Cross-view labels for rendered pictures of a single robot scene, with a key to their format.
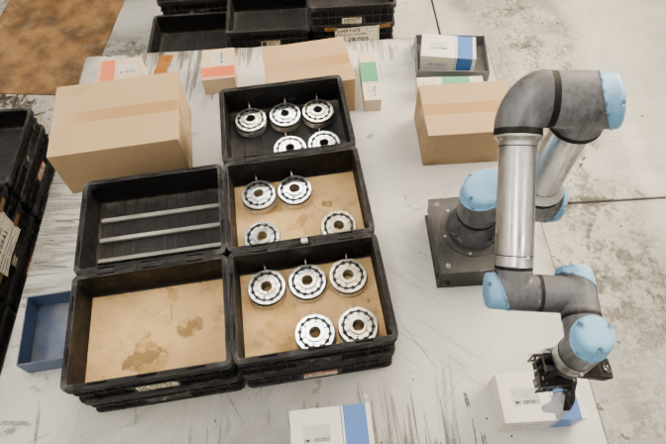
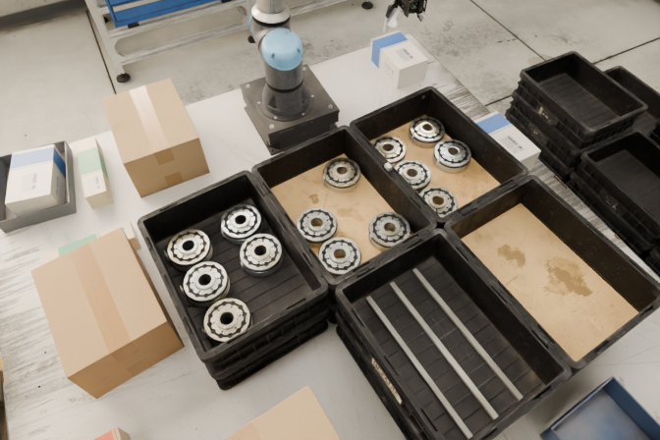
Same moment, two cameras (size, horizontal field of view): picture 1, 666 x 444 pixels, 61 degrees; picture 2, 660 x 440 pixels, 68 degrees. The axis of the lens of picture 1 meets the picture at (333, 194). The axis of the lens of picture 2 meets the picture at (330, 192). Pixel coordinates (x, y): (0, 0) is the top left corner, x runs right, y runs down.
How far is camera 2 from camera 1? 1.46 m
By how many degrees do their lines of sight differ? 59
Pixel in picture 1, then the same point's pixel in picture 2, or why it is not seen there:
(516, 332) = (350, 82)
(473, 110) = (152, 113)
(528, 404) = (409, 52)
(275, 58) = (91, 344)
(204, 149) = not seen: hidden behind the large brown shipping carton
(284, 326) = (457, 183)
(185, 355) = (536, 245)
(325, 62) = (93, 271)
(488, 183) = (280, 40)
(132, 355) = (574, 292)
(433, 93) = (134, 147)
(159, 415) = not seen: hidden behind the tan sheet
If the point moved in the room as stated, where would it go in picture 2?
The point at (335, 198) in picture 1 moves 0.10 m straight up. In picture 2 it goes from (304, 193) to (302, 170)
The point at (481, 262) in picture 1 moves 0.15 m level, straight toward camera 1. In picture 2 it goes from (316, 89) to (361, 91)
